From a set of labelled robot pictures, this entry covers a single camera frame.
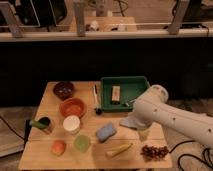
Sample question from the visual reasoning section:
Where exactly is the metal spoon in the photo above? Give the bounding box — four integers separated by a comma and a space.
125, 99, 136, 107

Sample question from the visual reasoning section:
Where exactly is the green marker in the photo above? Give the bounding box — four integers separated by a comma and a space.
29, 120, 46, 129

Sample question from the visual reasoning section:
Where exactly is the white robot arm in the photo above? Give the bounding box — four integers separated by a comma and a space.
130, 85, 213, 149

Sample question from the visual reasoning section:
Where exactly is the black floor cable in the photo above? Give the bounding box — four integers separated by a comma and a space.
168, 139, 213, 171

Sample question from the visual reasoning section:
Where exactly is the grey blue cloth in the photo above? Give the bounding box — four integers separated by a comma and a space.
119, 117, 139, 130

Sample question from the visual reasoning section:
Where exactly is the white paper cup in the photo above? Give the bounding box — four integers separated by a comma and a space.
63, 115, 80, 134

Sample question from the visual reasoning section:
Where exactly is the blue sponge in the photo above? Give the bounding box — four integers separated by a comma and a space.
96, 123, 117, 142

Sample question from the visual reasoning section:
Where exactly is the white horizontal rail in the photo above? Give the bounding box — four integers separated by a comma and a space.
0, 28, 213, 42

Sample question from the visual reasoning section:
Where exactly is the white handled brush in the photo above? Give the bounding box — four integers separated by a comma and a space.
93, 84, 102, 115

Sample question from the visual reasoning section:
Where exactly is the dark brown bowl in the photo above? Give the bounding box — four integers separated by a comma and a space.
53, 81, 74, 100

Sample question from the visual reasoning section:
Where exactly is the orange fruit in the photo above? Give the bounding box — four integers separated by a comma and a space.
51, 140, 66, 156

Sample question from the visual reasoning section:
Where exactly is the yellow banana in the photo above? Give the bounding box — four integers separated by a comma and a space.
106, 143, 132, 158

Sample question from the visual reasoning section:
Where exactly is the orange bowl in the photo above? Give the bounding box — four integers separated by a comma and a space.
59, 98, 86, 118

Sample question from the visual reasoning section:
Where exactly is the green plastic cup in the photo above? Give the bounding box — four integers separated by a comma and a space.
74, 135, 91, 152

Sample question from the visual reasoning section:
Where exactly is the wooden block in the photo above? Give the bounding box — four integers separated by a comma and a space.
111, 86, 120, 104

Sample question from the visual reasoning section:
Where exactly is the green plastic tray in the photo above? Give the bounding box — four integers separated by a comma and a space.
101, 76, 150, 113

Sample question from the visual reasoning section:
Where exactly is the bunch of dark grapes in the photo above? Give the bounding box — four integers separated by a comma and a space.
141, 145, 169, 161

